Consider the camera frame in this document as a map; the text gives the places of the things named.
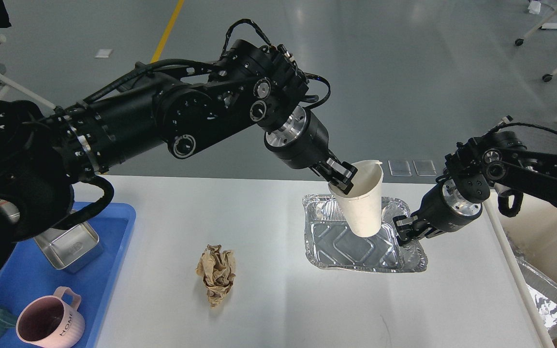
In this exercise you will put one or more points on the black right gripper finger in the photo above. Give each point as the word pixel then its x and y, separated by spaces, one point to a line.
pixel 413 226
pixel 404 237

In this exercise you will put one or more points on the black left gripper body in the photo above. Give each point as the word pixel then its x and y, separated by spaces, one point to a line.
pixel 301 142

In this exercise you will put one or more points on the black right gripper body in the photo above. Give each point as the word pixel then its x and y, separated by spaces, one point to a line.
pixel 443 209

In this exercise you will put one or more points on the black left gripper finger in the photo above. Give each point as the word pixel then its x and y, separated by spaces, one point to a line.
pixel 344 190
pixel 338 174

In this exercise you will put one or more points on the white paper cup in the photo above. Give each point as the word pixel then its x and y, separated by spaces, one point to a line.
pixel 362 206

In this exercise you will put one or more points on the aluminium foil tray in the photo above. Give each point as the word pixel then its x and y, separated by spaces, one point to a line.
pixel 331 244

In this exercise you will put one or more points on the stainless steel tray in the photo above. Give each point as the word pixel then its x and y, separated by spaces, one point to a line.
pixel 70 250

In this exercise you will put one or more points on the pink mug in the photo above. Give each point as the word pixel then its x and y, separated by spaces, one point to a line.
pixel 52 321

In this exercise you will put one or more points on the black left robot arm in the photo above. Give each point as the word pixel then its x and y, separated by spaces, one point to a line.
pixel 51 167

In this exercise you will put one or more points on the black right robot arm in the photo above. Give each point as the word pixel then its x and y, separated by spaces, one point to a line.
pixel 497 159

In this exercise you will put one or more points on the white bin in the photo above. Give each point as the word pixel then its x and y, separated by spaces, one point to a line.
pixel 533 231

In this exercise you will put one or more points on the crumpled brown paper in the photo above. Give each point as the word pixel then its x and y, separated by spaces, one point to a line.
pixel 216 267

